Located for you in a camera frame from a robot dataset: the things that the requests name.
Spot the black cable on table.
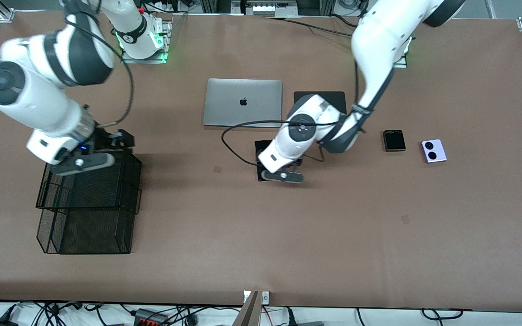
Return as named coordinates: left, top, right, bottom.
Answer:
left=266, top=16, right=356, bottom=38

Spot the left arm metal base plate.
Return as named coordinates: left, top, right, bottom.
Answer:
left=393, top=38, right=409, bottom=69

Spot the black mouse pad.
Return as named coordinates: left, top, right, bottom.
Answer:
left=294, top=91, right=347, bottom=115

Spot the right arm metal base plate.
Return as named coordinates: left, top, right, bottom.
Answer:
left=121, top=20, right=172, bottom=64

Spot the silver closed laptop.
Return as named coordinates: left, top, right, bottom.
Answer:
left=203, top=78, right=283, bottom=128

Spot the brown wooden post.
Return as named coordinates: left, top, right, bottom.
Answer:
left=233, top=291, right=260, bottom=326

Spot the lilac flip phone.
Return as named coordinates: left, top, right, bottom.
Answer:
left=421, top=139, right=447, bottom=163

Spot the metal control box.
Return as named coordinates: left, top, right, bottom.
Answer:
left=232, top=0, right=299, bottom=18

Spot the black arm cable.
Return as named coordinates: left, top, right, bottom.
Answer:
left=64, top=11, right=135, bottom=128
left=221, top=119, right=362, bottom=169

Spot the black mesh two-tier tray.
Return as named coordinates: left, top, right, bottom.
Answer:
left=36, top=149, right=143, bottom=255

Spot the long black smartphone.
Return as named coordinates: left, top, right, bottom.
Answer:
left=255, top=140, right=274, bottom=182

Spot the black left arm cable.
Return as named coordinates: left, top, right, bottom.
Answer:
left=221, top=119, right=362, bottom=169

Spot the small black flip phone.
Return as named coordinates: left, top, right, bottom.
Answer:
left=383, top=130, right=406, bottom=152

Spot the black orange power strip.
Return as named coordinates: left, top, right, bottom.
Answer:
left=134, top=309, right=169, bottom=326

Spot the small metal table bracket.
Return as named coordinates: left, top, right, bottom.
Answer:
left=243, top=291, right=270, bottom=304

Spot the black looped floor cable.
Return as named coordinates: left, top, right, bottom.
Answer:
left=421, top=309, right=464, bottom=320

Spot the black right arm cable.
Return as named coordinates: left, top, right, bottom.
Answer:
left=64, top=11, right=135, bottom=128

